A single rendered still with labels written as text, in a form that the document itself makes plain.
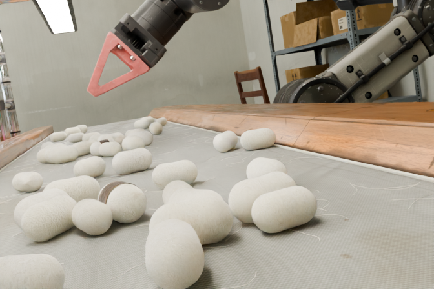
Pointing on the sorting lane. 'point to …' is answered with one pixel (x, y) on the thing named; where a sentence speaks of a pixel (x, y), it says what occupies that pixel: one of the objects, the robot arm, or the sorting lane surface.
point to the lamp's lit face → (55, 8)
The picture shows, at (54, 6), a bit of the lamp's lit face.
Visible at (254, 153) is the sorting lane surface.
